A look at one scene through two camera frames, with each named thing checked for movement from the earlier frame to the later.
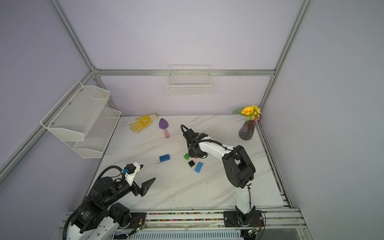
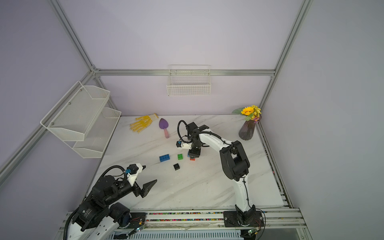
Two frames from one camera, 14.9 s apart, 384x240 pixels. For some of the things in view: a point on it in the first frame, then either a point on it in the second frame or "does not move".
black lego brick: x=191 y=163 → x=176 y=166
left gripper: x=137 y=191 does not move
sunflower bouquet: x=252 y=112 does not move
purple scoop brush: x=163 y=124 does not move
